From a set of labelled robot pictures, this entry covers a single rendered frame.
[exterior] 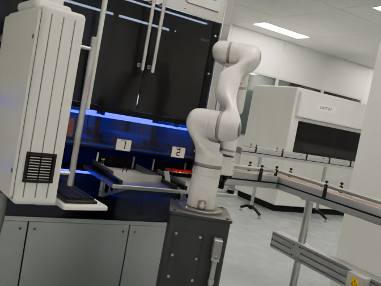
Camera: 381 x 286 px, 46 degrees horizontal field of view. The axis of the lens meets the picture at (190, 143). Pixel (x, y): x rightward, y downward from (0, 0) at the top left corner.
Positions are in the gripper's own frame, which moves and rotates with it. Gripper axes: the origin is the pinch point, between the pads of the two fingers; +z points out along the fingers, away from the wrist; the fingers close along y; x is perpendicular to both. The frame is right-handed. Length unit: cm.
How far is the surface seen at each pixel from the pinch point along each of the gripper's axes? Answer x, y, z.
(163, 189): 1.2, 33.3, 4.8
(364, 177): -29, -144, -11
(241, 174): -50, -49, 0
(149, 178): -12.8, 34.4, 2.6
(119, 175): -13, 51, 2
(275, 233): -46, -85, 38
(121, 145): -39, 42, -9
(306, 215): -22, -87, 19
